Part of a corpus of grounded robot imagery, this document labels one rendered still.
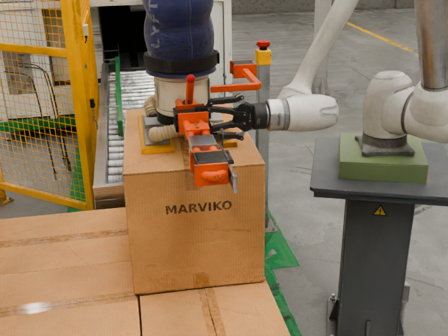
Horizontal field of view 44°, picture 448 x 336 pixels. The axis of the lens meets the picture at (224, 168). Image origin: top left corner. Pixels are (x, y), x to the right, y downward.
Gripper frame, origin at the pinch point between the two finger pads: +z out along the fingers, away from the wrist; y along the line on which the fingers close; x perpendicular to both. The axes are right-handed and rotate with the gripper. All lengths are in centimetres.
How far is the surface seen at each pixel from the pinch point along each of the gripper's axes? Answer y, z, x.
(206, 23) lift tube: -22.8, -7.0, 20.2
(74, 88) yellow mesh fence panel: 25, 43, 140
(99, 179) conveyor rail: 48, 31, 74
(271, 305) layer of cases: 53, -19, -17
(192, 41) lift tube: -18.5, -2.2, 16.0
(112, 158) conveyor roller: 54, 27, 111
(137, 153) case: 12.9, 15.7, 11.1
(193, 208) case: 25.0, 1.3, -4.4
